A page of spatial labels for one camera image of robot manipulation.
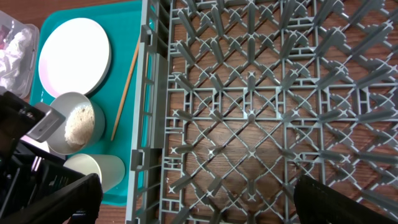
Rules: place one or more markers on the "grey dishwasher rack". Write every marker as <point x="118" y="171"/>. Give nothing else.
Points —
<point x="236" y="100"/>

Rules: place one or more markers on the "clear plastic waste bin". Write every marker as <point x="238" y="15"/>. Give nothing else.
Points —
<point x="9" y="28"/>

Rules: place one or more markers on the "small white cup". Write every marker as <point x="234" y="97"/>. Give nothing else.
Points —
<point x="109" y="168"/>

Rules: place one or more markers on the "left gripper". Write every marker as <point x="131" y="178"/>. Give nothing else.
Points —
<point x="28" y="173"/>

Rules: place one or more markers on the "large white plate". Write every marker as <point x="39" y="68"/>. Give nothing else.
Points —
<point x="75" y="58"/>

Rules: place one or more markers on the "teal plastic serving tray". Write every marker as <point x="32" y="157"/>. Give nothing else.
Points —
<point x="121" y="22"/>

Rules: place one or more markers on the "white napkin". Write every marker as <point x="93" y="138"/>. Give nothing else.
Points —
<point x="12" y="56"/>

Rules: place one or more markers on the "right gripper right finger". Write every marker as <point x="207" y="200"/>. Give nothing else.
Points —
<point x="317" y="203"/>

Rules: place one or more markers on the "grey bowl with rice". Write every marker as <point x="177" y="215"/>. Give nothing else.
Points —
<point x="83" y="127"/>

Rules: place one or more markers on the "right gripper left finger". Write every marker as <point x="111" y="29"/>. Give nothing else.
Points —
<point x="78" y="202"/>

